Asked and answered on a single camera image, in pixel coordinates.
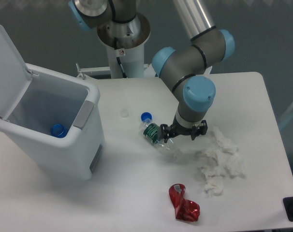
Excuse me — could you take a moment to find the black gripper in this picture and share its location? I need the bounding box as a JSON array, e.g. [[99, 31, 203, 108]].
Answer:
[[159, 117, 207, 143]]

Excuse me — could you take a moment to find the clear plastic bottle green label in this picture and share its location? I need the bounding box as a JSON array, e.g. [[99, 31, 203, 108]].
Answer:
[[139, 118, 181, 161]]

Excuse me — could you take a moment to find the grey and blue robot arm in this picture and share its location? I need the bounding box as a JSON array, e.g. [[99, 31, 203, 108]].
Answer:
[[69, 0, 235, 141]]

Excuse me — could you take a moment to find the blue bottle cap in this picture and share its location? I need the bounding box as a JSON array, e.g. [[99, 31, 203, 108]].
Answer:
[[141, 112, 152, 122]]

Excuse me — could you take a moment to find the white bottle cap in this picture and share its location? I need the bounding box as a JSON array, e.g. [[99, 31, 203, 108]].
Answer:
[[119, 109, 129, 118]]

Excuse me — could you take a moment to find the crumpled white tissue paper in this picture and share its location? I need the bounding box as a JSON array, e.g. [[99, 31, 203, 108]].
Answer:
[[195, 126, 246, 197]]

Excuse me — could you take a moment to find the crushed red can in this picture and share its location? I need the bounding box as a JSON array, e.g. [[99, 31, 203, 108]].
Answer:
[[168, 184, 201, 222]]

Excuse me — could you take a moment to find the blue cup in bin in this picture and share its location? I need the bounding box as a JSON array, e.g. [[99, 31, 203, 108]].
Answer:
[[50, 124, 67, 138]]

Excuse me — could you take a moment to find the white trash bin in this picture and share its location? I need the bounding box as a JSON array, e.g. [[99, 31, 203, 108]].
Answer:
[[0, 65, 104, 180]]

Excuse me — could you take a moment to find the white trash bin lid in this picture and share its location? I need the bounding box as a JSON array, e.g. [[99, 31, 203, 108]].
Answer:
[[0, 25, 33, 119]]

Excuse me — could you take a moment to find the black cable on pedestal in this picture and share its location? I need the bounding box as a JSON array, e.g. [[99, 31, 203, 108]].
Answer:
[[114, 37, 127, 79]]

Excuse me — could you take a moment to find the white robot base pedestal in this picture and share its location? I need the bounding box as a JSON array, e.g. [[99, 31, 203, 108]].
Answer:
[[77, 13, 151, 79]]

